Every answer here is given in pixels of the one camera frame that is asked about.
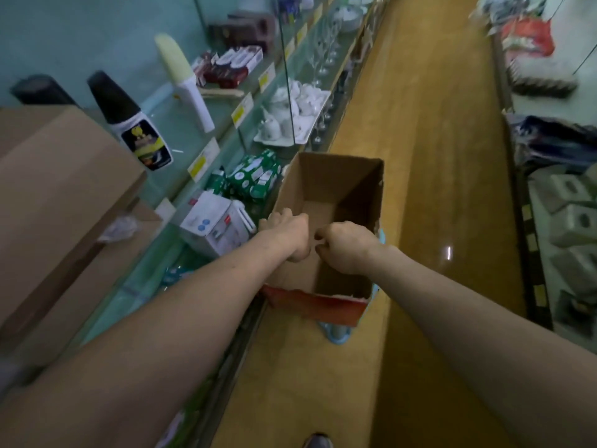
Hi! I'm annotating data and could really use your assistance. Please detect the person's right hand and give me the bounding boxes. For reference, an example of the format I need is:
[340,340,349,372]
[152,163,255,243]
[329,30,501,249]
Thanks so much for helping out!
[314,221,384,276]

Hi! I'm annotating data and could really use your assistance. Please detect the person's left hand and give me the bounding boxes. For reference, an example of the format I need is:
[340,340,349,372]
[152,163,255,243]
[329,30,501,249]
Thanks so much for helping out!
[256,208,312,264]

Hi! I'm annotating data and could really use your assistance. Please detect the brown cardboard box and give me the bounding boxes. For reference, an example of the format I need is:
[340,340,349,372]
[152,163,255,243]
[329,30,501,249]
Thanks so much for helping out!
[261,152,386,327]

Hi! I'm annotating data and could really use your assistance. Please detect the metal store shelving unit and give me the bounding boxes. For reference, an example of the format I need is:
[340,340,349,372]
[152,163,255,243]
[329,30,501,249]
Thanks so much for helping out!
[476,0,597,355]

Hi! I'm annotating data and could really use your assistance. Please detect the person's left forearm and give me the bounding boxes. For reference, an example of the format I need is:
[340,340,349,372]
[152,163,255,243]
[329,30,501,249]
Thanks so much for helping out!
[0,228,300,448]

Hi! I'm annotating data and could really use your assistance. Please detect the person's right forearm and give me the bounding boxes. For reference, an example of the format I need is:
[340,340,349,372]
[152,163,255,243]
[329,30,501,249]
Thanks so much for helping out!
[368,245,597,448]

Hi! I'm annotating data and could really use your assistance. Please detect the white printed box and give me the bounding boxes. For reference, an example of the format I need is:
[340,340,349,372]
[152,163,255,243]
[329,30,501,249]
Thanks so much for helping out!
[180,190,257,258]

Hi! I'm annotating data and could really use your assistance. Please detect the red white packaged box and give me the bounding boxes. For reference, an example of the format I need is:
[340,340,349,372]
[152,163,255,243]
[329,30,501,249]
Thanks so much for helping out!
[200,46,265,90]
[191,49,220,78]

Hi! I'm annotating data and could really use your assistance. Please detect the beige tissue box holder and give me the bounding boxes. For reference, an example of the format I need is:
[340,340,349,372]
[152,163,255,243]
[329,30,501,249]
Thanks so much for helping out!
[550,205,597,248]
[534,172,593,213]
[550,245,597,297]

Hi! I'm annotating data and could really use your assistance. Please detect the green bulb boxes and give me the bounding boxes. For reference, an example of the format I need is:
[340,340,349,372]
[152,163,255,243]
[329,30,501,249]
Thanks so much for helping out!
[205,149,284,206]

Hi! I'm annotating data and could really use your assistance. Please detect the blue plastic stool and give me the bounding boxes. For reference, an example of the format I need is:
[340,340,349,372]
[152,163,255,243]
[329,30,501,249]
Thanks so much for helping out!
[319,228,387,345]

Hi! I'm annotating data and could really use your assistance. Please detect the white ceramic tea set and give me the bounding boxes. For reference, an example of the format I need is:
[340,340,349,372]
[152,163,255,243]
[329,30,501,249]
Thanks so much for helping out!
[254,79,332,148]

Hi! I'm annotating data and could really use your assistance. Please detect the black cap white bottle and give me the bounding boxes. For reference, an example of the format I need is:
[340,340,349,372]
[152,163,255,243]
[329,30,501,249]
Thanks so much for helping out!
[11,74,78,108]
[88,72,175,174]

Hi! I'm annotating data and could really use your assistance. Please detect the stack of white bowls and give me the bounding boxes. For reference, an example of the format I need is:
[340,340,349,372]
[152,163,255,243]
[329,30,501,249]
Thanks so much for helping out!
[333,4,367,34]

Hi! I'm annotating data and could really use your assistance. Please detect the dark plastic bags bundle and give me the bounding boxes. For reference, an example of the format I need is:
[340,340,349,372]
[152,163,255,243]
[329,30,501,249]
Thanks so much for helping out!
[504,111,597,174]

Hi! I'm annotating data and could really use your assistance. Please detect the large brown carton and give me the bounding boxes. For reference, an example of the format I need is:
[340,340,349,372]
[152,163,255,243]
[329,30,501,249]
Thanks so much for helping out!
[0,105,164,370]

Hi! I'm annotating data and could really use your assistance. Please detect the white textured pack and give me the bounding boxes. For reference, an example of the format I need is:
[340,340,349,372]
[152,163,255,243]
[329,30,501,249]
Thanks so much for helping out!
[511,58,580,99]

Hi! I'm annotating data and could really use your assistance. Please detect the red mesh bag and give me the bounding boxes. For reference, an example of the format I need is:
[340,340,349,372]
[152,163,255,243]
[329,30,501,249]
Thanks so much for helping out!
[502,18,556,60]

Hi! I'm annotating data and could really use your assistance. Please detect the hanging packaged goods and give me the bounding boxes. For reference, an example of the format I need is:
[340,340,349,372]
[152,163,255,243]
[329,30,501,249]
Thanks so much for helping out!
[476,0,552,29]

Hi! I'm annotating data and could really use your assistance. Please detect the wooden handled brush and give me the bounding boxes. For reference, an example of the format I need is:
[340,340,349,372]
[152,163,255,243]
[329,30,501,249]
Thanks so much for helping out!
[198,85,248,99]

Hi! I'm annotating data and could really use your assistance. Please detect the cream brush white handle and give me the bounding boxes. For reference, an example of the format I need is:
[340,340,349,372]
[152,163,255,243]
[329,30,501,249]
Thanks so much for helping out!
[154,32,216,134]

